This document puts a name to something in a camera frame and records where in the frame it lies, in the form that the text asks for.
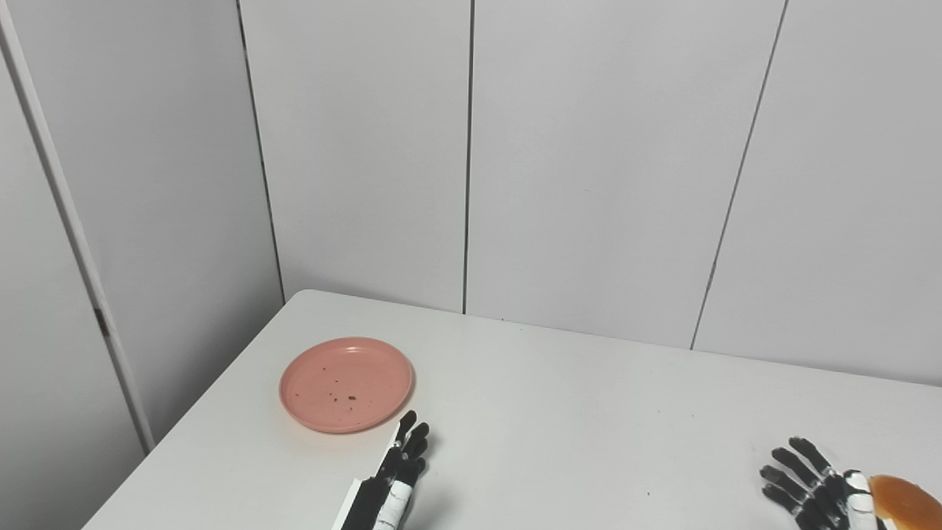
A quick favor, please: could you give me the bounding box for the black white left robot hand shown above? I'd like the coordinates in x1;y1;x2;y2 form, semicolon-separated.
331;409;432;530

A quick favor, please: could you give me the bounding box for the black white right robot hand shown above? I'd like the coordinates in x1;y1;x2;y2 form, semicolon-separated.
759;437;888;530

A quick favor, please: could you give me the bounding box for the toy hamburger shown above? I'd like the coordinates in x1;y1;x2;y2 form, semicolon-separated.
868;474;942;530

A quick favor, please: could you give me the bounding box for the pink round plate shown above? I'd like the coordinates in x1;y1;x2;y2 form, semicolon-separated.
278;336;415;435

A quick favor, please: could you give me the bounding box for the white vertical wall strip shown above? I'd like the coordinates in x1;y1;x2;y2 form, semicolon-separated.
0;0;156;453

